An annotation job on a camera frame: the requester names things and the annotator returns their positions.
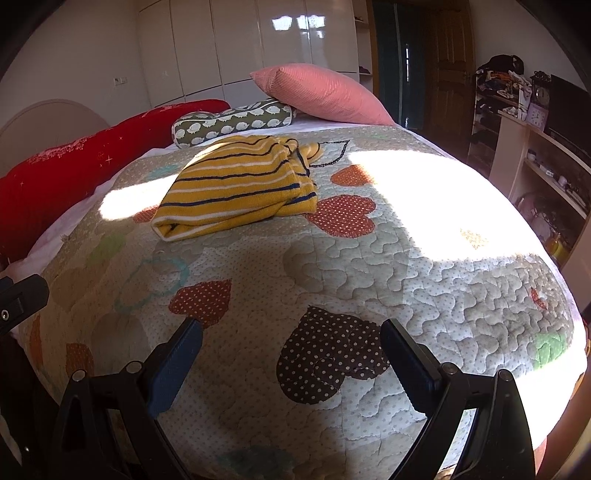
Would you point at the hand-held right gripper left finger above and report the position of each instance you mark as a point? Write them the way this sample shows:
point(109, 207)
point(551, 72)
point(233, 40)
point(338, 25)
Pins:
point(173, 369)

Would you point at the cream rounded headboard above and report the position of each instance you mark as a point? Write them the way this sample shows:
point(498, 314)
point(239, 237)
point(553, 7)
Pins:
point(41, 124)

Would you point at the pink ribbed pillow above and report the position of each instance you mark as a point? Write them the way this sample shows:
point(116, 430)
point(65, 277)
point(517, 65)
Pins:
point(318, 94)

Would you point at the brown wooden door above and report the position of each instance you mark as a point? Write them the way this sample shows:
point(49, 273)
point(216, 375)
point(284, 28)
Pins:
point(450, 69)

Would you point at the pile of clothes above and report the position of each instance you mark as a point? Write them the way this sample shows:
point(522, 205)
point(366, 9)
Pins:
point(503, 76)

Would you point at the red embroidered pillow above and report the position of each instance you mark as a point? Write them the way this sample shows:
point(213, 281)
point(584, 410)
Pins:
point(64, 170)

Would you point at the pink alarm clock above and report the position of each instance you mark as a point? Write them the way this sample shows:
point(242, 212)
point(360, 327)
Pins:
point(536, 113)

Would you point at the quilted heart-patterned bedspread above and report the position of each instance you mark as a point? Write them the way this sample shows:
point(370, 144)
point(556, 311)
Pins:
point(323, 258)

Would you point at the yellow bottle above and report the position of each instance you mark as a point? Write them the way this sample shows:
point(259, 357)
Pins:
point(558, 247)

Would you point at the cream open shelf unit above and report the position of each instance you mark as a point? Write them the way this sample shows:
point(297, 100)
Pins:
point(531, 161)

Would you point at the glossy white wardrobe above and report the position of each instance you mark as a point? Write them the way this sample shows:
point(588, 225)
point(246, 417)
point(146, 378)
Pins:
point(240, 41)

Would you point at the black ornate table clock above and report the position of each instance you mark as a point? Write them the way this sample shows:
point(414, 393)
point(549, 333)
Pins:
point(542, 92)

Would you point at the black television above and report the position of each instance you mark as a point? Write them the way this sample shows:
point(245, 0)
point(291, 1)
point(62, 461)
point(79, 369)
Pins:
point(570, 108)

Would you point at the dark green curtain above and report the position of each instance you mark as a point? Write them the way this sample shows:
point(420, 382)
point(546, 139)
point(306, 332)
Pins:
point(397, 64)

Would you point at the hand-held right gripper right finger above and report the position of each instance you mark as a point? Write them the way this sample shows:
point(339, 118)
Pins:
point(408, 364)

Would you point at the dark shoe rack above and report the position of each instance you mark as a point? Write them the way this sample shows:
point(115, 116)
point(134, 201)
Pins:
point(485, 129)

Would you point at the green white-patterned bolster pillow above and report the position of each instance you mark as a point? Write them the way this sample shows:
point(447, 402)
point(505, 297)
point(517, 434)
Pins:
point(231, 122)

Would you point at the white wall socket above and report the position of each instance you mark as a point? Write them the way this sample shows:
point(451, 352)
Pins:
point(121, 81)

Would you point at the yellow striped knit sweater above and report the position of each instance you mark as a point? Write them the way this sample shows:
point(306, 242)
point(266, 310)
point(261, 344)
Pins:
point(240, 189)

